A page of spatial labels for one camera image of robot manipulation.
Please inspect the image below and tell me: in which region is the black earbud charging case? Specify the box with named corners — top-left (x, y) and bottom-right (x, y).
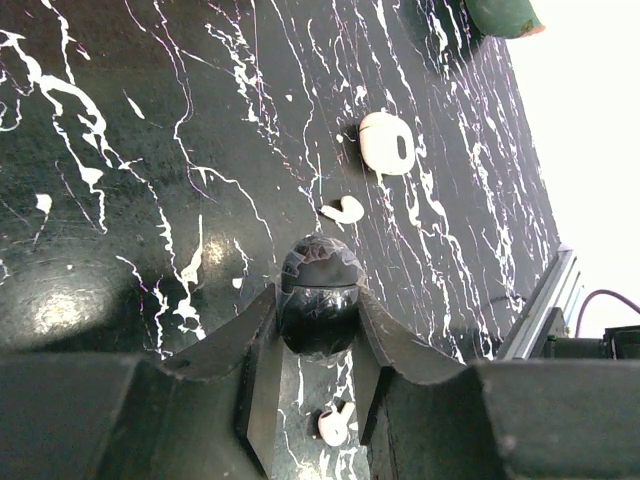
top-left (276, 235), bottom-right (365, 359)

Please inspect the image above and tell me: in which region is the white earbud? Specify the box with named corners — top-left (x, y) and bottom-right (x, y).
top-left (316, 401), bottom-right (357, 447)
top-left (319, 195), bottom-right (365, 224)

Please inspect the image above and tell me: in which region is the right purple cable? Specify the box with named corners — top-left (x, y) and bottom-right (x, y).
top-left (574, 288), bottom-right (640, 339)

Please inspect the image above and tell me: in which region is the cream ceramic bowl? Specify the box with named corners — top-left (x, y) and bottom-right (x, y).
top-left (464, 0), bottom-right (545, 39)

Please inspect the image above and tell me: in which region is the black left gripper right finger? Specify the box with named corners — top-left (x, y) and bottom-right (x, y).
top-left (352, 292), bottom-right (639, 479)

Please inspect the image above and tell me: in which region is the aluminium front rail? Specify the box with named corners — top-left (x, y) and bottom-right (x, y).
top-left (496, 244), bottom-right (584, 360)

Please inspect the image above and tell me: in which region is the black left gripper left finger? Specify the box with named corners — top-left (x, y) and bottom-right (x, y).
top-left (1, 287), bottom-right (280, 479)

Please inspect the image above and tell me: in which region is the white earbud charging case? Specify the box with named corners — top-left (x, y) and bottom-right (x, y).
top-left (358, 111), bottom-right (416, 176)

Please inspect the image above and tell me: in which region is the white earbud on table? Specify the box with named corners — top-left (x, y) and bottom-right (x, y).
top-left (316, 401), bottom-right (357, 447)

